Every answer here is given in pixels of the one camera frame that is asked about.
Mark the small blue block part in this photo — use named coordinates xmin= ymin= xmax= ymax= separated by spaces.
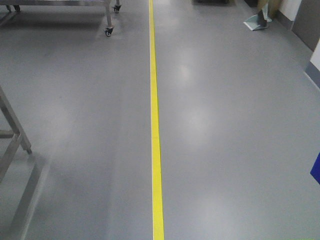
xmin=310 ymin=153 xmax=320 ymax=184

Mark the teal dustpan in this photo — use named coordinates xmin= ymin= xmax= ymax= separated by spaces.
xmin=243 ymin=2 xmax=273 ymax=31

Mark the steel table on casters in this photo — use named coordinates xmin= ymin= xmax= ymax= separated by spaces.
xmin=0 ymin=0 xmax=122 ymax=38

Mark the steel frame leg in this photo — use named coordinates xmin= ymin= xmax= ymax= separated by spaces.
xmin=0 ymin=88 xmax=32 ymax=182

